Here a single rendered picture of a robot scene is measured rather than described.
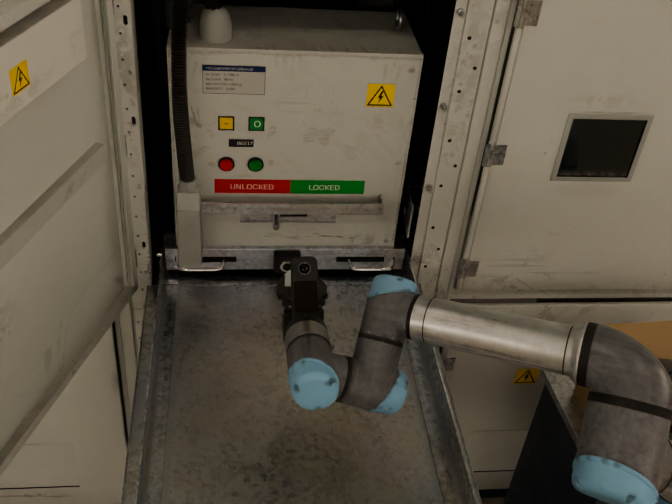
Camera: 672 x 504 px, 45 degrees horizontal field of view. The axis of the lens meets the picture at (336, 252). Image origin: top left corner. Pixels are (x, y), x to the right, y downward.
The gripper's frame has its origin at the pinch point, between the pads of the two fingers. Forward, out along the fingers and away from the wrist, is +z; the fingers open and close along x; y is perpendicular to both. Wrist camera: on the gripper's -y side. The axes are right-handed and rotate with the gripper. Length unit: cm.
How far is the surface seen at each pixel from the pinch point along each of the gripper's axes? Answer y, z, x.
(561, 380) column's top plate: 32, 5, 60
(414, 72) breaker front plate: -32.1, 20.5, 23.3
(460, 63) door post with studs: -35.5, 15.5, 30.9
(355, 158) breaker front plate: -12.6, 23.9, 13.3
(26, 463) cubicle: 77, 33, -66
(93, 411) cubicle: 57, 30, -47
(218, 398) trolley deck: 24.3, -8.1, -15.3
